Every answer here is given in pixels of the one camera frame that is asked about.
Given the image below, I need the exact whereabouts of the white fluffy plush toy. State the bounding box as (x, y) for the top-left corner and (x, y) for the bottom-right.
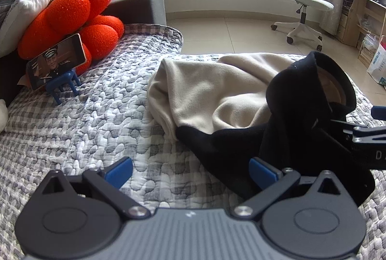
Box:
(0, 99), (8, 132)

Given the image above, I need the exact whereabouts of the cream black raglan sweatshirt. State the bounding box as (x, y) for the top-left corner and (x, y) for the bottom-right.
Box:
(147, 51), (375, 205)

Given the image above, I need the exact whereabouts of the blue stool phone stand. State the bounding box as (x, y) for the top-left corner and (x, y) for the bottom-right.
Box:
(45, 69), (81, 105)

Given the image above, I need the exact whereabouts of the smartphone playing video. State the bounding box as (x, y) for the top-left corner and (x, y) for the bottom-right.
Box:
(26, 33), (86, 90)

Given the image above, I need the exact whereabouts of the grey checked quilted bedcover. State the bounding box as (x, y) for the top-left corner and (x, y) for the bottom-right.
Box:
(0, 22), (386, 260)

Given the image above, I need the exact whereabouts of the red flower plush cushion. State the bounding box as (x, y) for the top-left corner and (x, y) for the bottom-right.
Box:
(17, 0), (125, 75)

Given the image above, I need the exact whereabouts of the wooden desk shelf unit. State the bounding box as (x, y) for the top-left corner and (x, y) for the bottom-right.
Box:
(336, 0), (385, 67)

